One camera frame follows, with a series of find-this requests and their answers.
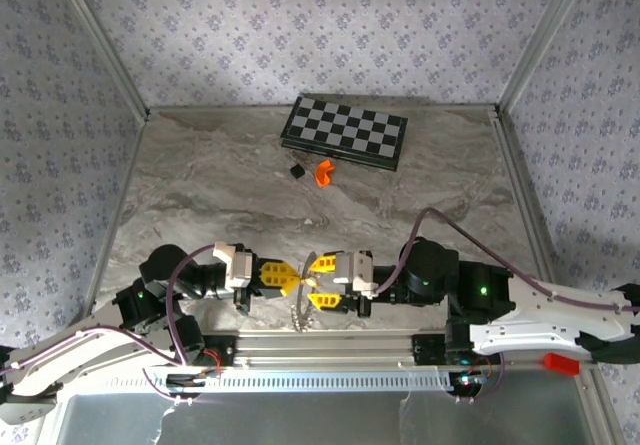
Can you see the aluminium table side rail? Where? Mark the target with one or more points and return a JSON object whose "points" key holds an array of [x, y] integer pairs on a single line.
{"points": [[522, 180], [127, 175]]}

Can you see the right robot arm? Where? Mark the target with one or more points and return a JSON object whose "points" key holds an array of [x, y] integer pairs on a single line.
{"points": [[550, 310]]}

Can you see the black connector board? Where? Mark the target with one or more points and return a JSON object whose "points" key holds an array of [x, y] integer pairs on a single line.
{"points": [[185, 380]]}

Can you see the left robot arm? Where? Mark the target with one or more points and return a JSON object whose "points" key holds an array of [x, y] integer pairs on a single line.
{"points": [[75, 360]]}

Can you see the large metal keyring with keys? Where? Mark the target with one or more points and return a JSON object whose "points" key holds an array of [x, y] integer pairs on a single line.
{"points": [[300, 322]]}

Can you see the small circuit board with LEDs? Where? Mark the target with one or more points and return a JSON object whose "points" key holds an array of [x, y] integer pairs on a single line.
{"points": [[470, 380]]}

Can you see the aluminium mounting rail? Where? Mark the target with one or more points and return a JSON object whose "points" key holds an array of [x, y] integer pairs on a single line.
{"points": [[325, 350]]}

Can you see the aluminium frame post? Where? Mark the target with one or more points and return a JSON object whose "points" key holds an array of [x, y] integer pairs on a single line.
{"points": [[100, 40], [545, 35]]}

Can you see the folded black white chessboard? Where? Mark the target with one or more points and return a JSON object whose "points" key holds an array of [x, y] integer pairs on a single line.
{"points": [[345, 130]]}

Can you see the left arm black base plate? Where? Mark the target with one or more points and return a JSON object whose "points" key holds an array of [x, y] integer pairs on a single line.
{"points": [[225, 352]]}

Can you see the small black cube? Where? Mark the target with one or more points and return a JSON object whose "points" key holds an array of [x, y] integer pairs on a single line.
{"points": [[298, 171]]}

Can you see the grey metal sheet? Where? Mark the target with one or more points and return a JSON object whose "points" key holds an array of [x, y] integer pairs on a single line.
{"points": [[325, 420]]}

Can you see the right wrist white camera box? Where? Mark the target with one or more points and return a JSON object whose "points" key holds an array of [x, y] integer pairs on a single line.
{"points": [[357, 272]]}

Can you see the red toy brick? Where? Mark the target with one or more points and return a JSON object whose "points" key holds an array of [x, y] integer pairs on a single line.
{"points": [[561, 364]]}

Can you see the orange curved plastic piece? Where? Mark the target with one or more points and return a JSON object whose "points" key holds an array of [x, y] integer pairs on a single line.
{"points": [[322, 172]]}

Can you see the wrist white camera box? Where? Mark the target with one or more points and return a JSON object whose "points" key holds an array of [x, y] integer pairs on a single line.
{"points": [[235, 265], [357, 272]]}

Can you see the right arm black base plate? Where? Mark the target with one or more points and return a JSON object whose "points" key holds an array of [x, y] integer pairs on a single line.
{"points": [[425, 352]]}

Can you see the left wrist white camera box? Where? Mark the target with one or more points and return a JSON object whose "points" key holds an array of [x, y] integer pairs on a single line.
{"points": [[235, 265]]}

